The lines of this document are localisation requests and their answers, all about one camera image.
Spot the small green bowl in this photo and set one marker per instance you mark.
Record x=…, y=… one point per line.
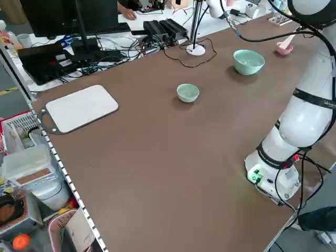
x=187, y=98

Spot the cream spoon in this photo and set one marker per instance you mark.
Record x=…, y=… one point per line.
x=288, y=41

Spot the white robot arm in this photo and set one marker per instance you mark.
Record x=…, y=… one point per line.
x=304, y=123

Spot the person's forearm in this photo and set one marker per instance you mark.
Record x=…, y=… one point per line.
x=123, y=4

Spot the large green bowl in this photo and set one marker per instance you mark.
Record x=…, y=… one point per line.
x=246, y=69

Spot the black keyboard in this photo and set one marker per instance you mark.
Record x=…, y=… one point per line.
x=115, y=28

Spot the black phone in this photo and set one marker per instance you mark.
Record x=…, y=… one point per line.
x=139, y=33

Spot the black power supply box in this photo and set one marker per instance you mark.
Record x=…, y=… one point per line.
x=174, y=26
x=155, y=27

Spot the black monitor stand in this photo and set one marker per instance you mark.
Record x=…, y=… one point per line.
x=83, y=39

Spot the black monitor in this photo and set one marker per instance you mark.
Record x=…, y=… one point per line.
x=52, y=15

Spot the black power adapter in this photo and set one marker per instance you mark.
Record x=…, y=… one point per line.
x=234, y=12

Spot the white board grey rim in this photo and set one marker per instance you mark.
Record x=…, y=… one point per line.
x=81, y=107

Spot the white cup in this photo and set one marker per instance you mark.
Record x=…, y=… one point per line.
x=24, y=40

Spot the small white box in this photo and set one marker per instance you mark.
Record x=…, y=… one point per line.
x=252, y=11

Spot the clear bottle orange drink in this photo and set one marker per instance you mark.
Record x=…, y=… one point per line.
x=5, y=36

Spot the blue cup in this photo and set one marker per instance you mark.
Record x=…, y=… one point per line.
x=277, y=4

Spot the white plastic basket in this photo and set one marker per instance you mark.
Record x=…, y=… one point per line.
x=19, y=122

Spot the clear plastic container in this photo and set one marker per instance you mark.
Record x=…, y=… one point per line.
x=26, y=162

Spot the red fruit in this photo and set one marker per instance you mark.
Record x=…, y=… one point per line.
x=72, y=202

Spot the grey box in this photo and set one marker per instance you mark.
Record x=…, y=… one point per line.
x=31, y=210

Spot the white paper box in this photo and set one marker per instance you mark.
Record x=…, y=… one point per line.
x=78, y=231

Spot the pink plastic basket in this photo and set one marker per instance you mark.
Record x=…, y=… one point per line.
x=56, y=228

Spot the orange cap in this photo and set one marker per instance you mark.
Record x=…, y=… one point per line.
x=21, y=242

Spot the person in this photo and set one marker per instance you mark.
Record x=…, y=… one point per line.
x=317, y=219

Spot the aluminium frame post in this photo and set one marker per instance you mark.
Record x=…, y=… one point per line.
x=195, y=21

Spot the aluminium frame leg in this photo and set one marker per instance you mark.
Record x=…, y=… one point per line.
x=18, y=78

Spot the aluminium table edge rail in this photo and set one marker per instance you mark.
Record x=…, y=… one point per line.
x=71, y=183

